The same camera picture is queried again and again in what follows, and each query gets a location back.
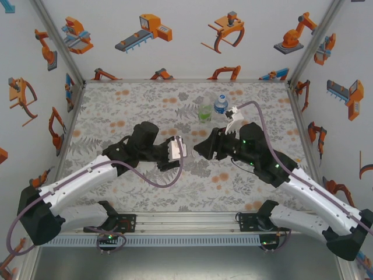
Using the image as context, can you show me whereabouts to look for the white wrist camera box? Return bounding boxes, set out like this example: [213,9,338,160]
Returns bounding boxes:
[224,106,244,135]
[168,135,188,161]

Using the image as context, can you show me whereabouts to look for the green label plastic bottle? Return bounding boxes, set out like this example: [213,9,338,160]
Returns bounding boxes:
[198,97,213,124]

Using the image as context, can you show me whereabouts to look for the aluminium table edge rail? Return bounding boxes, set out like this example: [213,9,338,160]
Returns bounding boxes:
[83,78,290,84]
[54,83,87,179]
[287,82,326,187]

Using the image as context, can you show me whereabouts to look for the wide aluminium mounting rail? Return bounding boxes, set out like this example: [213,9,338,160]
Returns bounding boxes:
[27,211,323,236]

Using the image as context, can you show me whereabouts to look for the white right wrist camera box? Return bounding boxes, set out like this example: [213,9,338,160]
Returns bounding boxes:
[224,106,244,135]

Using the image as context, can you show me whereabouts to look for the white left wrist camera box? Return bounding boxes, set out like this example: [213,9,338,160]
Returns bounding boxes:
[168,135,188,161]

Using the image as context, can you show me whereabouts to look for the grey slotted cable duct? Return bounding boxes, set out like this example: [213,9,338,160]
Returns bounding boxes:
[40,235,261,247]

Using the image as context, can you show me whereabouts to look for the thin purple cable loop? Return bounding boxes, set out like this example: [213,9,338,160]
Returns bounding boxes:
[260,224,293,254]
[86,223,128,255]

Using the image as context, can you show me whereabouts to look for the floral print table mat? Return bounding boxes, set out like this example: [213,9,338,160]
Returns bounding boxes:
[62,82,309,213]

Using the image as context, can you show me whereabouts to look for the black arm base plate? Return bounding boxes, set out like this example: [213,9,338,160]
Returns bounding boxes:
[115,214,138,233]
[238,212,260,233]

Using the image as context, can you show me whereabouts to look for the blue label plastic bottle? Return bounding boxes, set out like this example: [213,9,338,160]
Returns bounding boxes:
[213,94,231,115]

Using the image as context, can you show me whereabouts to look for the aluminium frame post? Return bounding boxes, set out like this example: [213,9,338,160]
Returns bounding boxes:
[30,0,87,85]
[287,0,347,87]
[16,246,41,280]
[335,258,359,280]

